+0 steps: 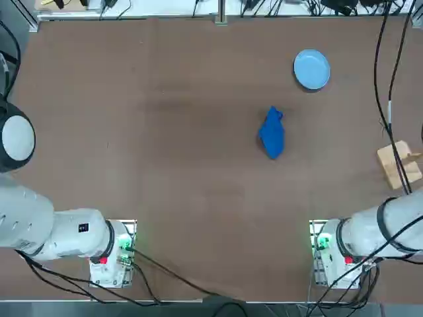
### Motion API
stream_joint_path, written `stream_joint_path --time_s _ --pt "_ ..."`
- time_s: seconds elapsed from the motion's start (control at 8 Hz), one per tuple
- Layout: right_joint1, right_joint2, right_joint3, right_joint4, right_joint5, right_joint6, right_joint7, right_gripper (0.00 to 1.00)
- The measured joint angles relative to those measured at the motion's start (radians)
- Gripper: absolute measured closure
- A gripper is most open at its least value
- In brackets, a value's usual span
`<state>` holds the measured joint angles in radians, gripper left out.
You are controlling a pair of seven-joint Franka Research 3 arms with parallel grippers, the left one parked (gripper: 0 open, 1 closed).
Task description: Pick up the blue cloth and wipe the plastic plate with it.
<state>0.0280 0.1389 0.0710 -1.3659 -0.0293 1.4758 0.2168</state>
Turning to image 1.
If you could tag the blue cloth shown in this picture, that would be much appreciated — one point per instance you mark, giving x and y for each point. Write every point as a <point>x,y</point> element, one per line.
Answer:
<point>272,135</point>

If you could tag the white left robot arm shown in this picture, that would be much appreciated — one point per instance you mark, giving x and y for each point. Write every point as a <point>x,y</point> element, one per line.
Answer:
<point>66,234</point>

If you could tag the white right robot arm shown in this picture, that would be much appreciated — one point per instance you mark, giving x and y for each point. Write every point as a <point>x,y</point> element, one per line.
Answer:
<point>367,228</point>

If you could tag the light blue plastic plate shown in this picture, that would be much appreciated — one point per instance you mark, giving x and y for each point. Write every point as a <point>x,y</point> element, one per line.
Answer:
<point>312,69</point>

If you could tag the wooden cup rack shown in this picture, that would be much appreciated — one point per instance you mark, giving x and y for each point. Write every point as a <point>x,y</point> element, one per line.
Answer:
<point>390,158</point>

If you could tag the aluminium frame post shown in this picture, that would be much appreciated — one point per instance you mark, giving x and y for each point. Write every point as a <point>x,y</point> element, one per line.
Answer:
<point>221,11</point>

